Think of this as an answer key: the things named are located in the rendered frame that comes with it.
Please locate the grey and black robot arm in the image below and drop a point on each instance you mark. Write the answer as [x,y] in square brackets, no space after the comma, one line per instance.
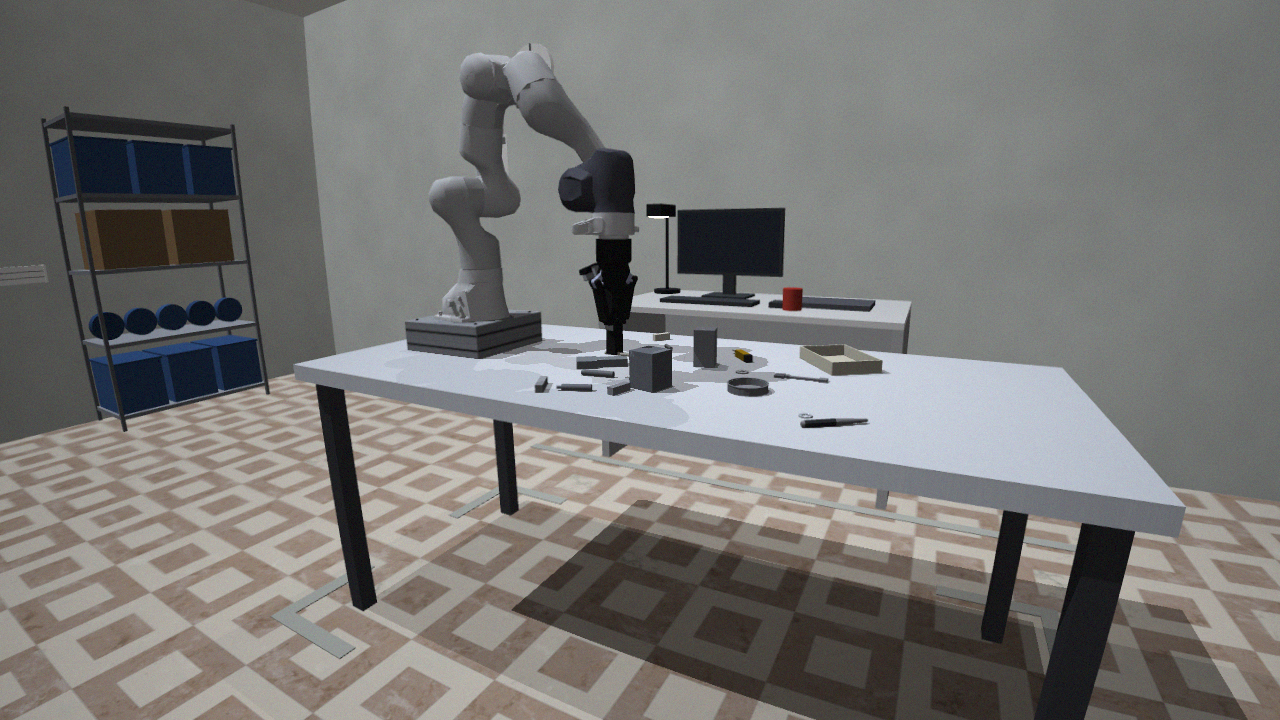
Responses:
[604,182]

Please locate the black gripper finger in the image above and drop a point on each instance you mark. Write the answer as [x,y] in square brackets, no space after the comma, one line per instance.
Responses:
[605,300]
[624,298]

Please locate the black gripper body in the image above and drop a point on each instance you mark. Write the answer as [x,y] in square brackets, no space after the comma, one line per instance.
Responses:
[613,256]

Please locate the shallow beige rectangular tray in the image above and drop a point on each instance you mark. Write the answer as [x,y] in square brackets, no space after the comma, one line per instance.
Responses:
[845,360]

